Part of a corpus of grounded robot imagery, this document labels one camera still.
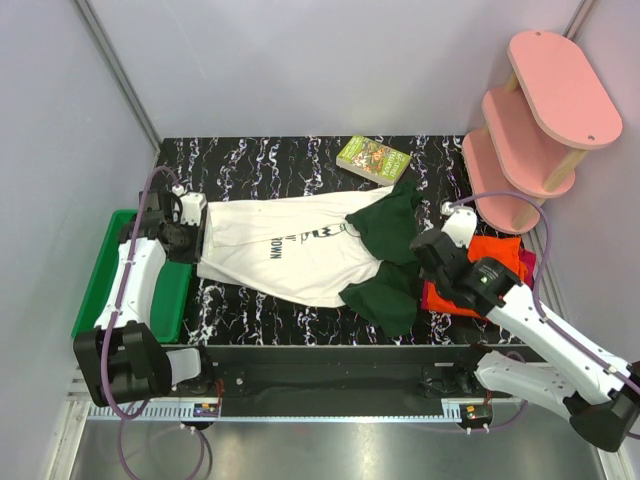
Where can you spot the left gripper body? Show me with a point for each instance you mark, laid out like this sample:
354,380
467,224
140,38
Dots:
187,239

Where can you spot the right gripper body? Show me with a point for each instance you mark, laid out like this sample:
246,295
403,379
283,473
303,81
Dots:
441,286

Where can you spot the white and green t-shirt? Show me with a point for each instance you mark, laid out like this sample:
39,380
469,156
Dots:
331,250

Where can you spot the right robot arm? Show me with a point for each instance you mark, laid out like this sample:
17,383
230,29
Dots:
595,391

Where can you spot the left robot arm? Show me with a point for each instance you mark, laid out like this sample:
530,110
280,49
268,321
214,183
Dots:
141,277

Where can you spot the green plastic tray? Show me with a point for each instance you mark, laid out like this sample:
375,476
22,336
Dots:
169,296

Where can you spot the orange folded t-shirt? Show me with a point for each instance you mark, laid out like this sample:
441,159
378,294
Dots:
508,251

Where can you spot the magenta folded t-shirt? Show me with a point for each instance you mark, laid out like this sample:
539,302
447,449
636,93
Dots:
527,260

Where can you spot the green paperback book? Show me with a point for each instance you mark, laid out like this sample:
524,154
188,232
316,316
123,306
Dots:
373,160

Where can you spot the pink three-tier shelf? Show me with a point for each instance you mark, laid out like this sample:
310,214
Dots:
539,126

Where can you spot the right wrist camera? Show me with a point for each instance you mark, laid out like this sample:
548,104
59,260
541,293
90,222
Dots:
460,224

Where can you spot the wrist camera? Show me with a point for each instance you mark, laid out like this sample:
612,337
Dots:
188,206
460,224

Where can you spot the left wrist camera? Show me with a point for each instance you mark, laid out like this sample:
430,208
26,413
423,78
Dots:
188,206

